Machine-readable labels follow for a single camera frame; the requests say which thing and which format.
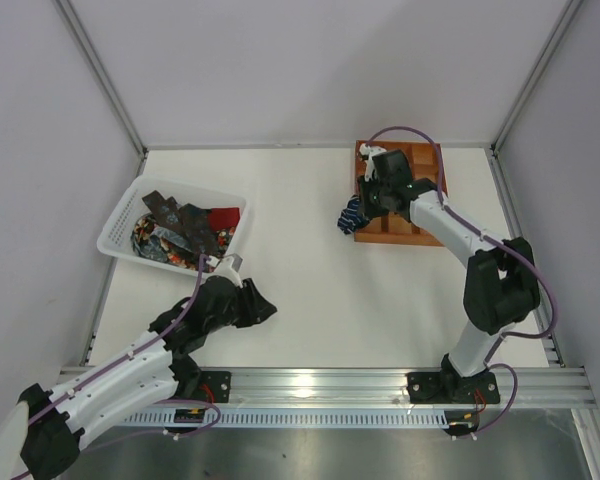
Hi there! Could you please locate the white slotted cable duct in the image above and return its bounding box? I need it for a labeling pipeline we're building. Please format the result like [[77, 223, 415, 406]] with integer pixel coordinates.
[[121, 407, 449, 430]]

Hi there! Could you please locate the red tie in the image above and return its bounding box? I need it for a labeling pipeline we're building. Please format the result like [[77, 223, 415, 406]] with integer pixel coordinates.
[[207, 207, 241, 231]]

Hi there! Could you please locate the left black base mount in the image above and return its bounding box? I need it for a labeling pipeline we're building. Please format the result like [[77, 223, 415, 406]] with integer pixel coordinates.
[[175, 370, 232, 404]]

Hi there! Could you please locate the white plastic bin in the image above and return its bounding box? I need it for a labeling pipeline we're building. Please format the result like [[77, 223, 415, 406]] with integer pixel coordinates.
[[97, 175, 251, 276]]

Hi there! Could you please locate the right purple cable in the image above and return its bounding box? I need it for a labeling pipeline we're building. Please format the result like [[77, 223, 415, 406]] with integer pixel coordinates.
[[369, 125, 556, 436]]

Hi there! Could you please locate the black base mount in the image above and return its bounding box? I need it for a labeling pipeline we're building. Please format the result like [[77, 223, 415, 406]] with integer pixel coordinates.
[[406, 370, 501, 405], [175, 370, 232, 404]]

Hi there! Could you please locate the brown patterned tie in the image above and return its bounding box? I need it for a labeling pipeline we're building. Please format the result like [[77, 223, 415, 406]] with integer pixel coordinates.
[[142, 190, 208, 234]]

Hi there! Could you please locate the aluminium front rail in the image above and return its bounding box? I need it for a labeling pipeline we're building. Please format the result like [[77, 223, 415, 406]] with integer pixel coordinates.
[[59, 365, 596, 409]]

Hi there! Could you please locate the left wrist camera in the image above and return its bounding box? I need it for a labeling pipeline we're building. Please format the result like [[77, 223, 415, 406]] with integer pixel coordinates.
[[206, 254, 243, 287]]

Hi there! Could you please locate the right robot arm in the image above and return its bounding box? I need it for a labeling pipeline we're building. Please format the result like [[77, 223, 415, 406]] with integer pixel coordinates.
[[357, 144, 540, 403]]

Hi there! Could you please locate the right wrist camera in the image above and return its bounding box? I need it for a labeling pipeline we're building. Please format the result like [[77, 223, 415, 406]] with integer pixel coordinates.
[[358, 143, 386, 182]]

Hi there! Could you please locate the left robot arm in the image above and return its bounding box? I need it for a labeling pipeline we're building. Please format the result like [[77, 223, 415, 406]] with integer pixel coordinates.
[[19, 275, 277, 479]]

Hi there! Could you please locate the orange compartment tray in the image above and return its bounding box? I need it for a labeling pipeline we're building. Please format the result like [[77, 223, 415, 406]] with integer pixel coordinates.
[[352, 139, 454, 248]]

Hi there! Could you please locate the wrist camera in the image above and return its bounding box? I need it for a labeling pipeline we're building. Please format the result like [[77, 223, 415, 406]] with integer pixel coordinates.
[[206, 254, 243, 287], [358, 143, 386, 182]]

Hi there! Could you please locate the floral multicolour tie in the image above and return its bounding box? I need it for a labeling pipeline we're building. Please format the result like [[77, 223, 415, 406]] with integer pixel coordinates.
[[131, 214, 236, 270]]

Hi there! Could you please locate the navy blue striped tie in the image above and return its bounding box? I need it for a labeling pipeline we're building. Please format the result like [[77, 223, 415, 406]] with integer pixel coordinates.
[[336, 194, 371, 235]]

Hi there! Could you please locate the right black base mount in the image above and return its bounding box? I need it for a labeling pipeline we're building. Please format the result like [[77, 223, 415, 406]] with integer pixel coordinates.
[[406, 370, 501, 405]]

